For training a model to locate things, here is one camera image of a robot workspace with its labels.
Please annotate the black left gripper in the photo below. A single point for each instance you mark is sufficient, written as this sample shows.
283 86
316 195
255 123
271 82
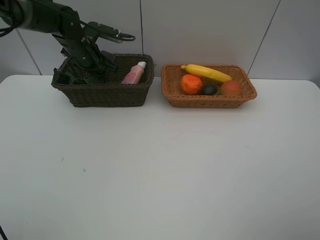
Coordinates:
92 67

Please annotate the pink squeeze bottle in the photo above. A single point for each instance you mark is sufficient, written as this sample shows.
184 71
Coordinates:
135 74

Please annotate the orange tangerine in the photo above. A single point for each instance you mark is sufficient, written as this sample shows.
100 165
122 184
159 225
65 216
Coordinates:
191 84

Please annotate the yellow banana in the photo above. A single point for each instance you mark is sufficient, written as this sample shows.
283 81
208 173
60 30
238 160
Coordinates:
206 72

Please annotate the dark green mangosteen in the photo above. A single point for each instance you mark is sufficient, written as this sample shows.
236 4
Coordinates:
209 90

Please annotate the red-orange peach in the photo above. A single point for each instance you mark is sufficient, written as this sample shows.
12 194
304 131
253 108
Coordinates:
231 88

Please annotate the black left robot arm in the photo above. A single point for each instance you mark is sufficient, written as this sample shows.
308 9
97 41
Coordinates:
78 39

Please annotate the dark brown wicker basket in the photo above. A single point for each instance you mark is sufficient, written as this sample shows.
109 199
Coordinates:
113 94

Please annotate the orange wicker basket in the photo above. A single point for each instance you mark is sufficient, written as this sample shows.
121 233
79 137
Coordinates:
171 75

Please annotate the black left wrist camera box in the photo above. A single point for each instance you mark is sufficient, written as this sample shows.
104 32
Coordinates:
94 30

